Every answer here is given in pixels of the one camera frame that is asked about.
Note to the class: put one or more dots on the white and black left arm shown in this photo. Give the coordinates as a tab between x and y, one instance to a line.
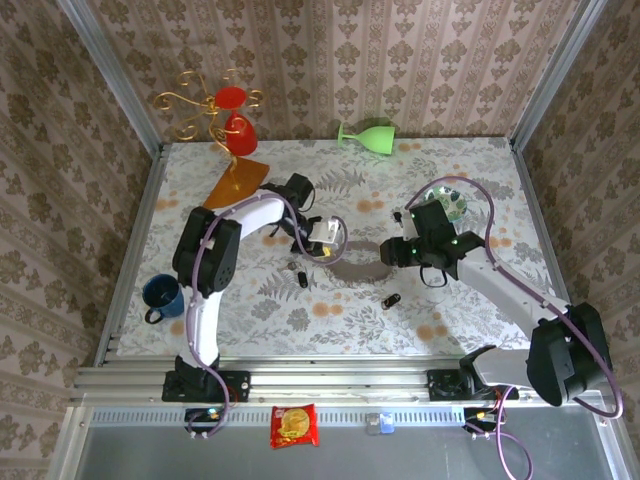
205	325

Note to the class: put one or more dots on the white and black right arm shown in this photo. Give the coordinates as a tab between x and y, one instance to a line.
500	285

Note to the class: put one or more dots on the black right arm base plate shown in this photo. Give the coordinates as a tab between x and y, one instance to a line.
442	387

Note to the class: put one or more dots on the red wine glass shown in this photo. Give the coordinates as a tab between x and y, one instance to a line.
240	137

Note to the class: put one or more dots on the small leaf-patterned bowl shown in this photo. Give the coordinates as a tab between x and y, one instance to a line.
456	205

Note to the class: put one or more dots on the small blue grey device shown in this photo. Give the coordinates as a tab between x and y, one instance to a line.
380	424

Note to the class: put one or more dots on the black key fob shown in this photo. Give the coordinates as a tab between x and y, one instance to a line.
390	301
302	279

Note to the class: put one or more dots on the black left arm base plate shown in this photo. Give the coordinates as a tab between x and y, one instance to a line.
240	386

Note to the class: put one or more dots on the blue mug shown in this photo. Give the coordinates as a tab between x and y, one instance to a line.
162	297

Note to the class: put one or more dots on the long aluminium base rail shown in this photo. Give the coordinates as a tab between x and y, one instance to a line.
340	382

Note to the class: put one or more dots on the green wine glass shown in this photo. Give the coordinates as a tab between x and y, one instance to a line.
377	140

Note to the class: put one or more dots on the gold stand with wooden base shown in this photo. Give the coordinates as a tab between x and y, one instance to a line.
235	182

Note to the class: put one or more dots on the small black key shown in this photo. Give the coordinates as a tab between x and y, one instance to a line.
397	217

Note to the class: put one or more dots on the red snack packet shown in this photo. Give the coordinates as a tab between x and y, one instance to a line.
294	425

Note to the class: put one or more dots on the aluminium side rail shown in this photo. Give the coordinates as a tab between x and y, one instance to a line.
132	260
537	220

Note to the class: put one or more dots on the aluminium frame post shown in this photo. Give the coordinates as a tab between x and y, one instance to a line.
555	75
110	75

